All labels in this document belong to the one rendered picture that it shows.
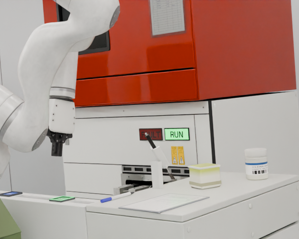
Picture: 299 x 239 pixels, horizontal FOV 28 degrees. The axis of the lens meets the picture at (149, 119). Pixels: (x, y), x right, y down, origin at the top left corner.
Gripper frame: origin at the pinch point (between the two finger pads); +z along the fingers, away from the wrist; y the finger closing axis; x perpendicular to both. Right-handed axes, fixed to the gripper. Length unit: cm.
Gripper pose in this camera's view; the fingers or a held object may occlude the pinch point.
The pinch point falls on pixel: (57, 149)
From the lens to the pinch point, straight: 182.7
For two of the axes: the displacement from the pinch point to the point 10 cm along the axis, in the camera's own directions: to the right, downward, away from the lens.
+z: -0.6, 9.9, -1.1
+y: -6.5, -1.2, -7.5
